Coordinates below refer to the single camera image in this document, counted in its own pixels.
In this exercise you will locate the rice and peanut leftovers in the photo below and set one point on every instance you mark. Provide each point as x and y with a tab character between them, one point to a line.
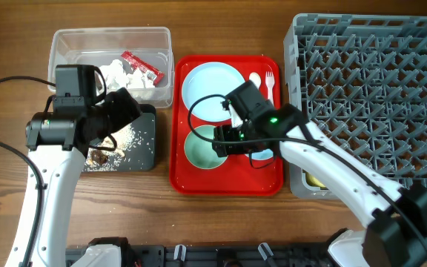
121	142

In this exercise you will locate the light blue plate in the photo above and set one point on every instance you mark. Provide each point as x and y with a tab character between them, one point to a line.
208	79

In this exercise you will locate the white plastic spoon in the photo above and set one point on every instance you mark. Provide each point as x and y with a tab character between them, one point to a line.
256	79

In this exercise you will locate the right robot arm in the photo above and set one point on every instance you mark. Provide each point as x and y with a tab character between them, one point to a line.
394	218

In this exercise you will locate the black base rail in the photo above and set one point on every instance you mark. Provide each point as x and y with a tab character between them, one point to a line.
297	254

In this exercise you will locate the yellow cup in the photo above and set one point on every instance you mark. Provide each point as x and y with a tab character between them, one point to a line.
313	181

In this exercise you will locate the clear plastic bin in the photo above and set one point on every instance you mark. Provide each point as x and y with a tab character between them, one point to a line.
100	46

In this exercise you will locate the green bowl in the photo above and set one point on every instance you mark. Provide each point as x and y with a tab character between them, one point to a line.
200	153

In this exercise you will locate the pink plastic fork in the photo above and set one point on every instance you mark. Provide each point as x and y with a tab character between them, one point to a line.
270	82

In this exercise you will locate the red serving tray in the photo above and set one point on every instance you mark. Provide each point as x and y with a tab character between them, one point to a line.
235	176

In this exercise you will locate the black plastic tray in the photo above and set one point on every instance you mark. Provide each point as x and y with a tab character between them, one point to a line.
145	148

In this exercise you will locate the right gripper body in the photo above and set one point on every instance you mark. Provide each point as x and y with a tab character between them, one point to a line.
235	140

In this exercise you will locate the grey dishwasher rack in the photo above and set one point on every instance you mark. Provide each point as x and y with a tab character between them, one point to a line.
363	80

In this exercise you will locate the light blue bowl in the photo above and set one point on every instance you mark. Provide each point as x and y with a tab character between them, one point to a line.
261	155

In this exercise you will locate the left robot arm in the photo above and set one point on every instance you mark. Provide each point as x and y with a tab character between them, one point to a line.
58	143

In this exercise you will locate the white tissue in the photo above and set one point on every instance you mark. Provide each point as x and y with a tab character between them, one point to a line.
116	77

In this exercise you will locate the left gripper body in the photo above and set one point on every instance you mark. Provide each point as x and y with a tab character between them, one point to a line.
116	113

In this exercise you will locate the red snack wrapper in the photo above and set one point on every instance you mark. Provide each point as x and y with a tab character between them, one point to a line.
150	71

